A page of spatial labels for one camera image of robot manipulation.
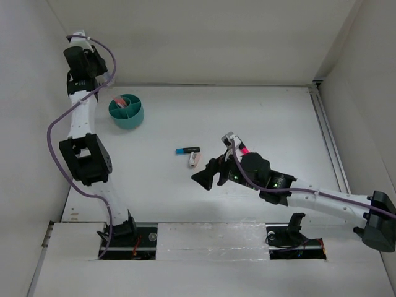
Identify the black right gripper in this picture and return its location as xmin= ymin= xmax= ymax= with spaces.
xmin=191 ymin=148 xmax=261 ymax=191

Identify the red fineliner pen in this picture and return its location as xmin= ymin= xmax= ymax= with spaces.
xmin=113 ymin=97 xmax=128 ymax=108

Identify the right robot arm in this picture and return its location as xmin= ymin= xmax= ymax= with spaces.
xmin=191 ymin=153 xmax=395 ymax=252

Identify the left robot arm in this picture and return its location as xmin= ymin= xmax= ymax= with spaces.
xmin=59 ymin=46 xmax=138 ymax=246

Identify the blue cap black highlighter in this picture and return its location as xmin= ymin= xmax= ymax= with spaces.
xmin=175 ymin=147 xmax=200 ymax=155

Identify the pink cap black highlighter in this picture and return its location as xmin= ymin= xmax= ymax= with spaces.
xmin=239 ymin=143 xmax=250 ymax=155

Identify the teal round desk organizer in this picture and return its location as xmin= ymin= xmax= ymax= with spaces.
xmin=108 ymin=94 xmax=144 ymax=130

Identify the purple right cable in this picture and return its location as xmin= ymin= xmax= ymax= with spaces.
xmin=227 ymin=136 xmax=396 ymax=217

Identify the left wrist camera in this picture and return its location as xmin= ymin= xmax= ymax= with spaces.
xmin=66 ymin=30 xmax=85 ymax=40

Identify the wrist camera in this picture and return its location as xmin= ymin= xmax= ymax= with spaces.
xmin=221 ymin=132 xmax=243 ymax=151
xmin=66 ymin=30 xmax=85 ymax=40

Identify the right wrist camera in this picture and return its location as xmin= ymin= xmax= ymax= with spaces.
xmin=221 ymin=132 xmax=243 ymax=151

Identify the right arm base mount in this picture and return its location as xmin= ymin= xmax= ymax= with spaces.
xmin=265 ymin=213 xmax=327 ymax=260

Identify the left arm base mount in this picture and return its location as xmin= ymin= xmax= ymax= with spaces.
xmin=101 ymin=225 xmax=158 ymax=260

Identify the aluminium rail right side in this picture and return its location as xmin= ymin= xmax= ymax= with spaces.
xmin=310 ymin=80 xmax=380 ymax=248

